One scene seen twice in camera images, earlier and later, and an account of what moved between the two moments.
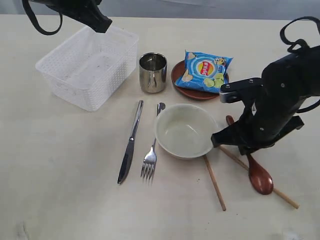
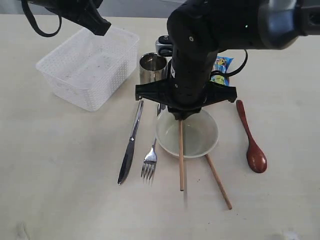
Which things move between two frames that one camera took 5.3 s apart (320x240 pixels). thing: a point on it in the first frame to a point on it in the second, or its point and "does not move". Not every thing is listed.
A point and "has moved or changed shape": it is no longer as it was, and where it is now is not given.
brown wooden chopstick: [279, 194] to [182, 183]
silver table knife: [129, 151] does not move
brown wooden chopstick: [214, 182] has moved or changed shape
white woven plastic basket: [89, 66] does not move
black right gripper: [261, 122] to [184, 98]
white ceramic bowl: [184, 130] does not move
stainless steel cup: [153, 72] does not move
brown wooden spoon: [261, 181] to [256, 159]
